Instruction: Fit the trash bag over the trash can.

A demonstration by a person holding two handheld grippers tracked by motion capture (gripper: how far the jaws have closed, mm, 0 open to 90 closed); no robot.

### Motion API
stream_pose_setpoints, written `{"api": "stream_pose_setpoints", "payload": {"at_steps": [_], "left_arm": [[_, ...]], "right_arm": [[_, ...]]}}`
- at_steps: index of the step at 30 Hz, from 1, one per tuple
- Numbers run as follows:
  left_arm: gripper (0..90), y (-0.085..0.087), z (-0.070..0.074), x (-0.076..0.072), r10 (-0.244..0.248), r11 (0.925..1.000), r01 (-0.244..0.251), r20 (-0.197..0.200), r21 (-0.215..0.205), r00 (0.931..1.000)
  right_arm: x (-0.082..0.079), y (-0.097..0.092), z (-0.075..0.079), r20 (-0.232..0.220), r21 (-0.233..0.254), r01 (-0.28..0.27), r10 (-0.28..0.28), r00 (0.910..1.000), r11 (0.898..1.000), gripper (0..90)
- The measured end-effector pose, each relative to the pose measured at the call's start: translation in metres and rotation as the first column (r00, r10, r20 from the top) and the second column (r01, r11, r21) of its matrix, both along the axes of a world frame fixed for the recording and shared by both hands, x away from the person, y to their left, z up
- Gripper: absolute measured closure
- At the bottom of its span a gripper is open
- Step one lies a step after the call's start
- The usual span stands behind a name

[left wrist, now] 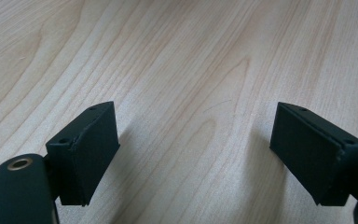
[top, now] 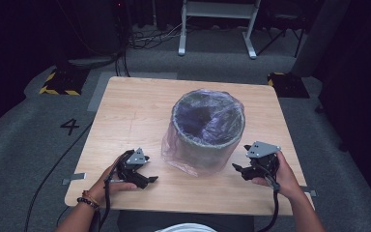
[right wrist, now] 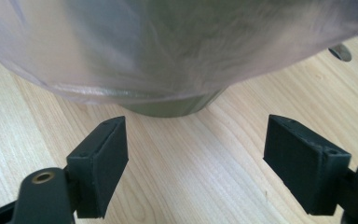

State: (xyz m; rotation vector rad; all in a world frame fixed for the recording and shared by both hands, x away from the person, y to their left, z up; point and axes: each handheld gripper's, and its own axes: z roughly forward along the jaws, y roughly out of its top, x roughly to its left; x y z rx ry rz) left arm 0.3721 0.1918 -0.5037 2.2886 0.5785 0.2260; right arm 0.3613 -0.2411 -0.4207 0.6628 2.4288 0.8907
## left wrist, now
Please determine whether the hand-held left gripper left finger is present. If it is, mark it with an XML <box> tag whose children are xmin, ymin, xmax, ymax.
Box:
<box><xmin>45</xmin><ymin>100</ymin><xmax>121</xmax><ymax>207</ymax></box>

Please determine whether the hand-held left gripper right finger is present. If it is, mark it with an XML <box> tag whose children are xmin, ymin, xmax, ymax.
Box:
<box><xmin>268</xmin><ymin>101</ymin><xmax>358</xmax><ymax>207</ymax></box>

